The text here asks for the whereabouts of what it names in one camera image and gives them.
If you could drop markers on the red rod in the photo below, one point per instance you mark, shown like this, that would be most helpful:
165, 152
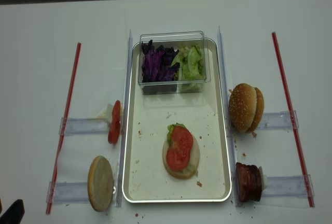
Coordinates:
310, 195
61, 137

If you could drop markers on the right red rod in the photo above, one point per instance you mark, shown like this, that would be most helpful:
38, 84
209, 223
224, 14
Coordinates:
310, 195

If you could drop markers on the lettuce leaf on bun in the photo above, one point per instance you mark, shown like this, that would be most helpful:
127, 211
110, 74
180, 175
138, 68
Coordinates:
170, 130

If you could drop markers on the upper right clear holder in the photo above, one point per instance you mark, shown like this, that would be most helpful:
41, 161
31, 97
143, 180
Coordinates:
285, 120

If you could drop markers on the upright tomato slices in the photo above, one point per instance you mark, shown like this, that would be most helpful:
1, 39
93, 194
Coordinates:
114, 130

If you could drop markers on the green lettuce pile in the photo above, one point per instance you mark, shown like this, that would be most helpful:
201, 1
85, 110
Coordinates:
190, 60

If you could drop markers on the purple cabbage pile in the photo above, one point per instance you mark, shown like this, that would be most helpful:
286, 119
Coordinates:
159, 64

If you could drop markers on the black object bottom left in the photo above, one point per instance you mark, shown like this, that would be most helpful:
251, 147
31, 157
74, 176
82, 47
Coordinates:
14, 214

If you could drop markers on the clear plastic salad container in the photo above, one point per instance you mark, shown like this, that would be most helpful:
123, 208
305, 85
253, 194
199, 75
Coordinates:
174, 40

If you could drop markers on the stacked meat patties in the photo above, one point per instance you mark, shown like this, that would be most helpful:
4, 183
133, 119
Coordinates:
249, 182

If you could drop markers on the lower right clear holder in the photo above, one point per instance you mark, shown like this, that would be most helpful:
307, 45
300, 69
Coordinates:
287, 186

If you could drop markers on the white stopper by tomato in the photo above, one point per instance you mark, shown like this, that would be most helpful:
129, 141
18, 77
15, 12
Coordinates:
108, 114

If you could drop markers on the clear holder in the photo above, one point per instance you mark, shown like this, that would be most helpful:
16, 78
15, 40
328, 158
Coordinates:
285, 120
59, 193
287, 186
73, 126

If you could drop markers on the upright bun half left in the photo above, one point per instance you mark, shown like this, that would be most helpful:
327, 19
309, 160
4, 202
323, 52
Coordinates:
100, 184

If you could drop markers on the left red rod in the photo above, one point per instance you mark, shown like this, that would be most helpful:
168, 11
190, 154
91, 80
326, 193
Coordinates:
61, 137

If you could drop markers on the sesame top bun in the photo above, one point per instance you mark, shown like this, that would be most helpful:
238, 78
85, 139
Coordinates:
242, 106

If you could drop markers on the white metal serving tray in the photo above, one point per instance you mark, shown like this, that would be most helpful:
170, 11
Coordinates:
145, 179

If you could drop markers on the lower left clear holder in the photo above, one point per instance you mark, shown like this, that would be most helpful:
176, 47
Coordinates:
59, 193

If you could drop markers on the bottom bun on tray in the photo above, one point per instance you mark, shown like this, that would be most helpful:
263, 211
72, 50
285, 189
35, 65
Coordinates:
191, 169

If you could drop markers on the tomato slice on bun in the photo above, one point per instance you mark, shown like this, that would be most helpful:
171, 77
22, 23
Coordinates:
178, 154

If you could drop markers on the upper left clear holder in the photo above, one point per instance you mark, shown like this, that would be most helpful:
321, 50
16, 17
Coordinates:
73, 126

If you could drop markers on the plain bun behind sesame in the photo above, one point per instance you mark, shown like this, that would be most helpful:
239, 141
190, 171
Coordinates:
259, 111

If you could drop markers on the white stopper by patties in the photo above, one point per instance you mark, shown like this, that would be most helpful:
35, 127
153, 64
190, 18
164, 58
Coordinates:
262, 178

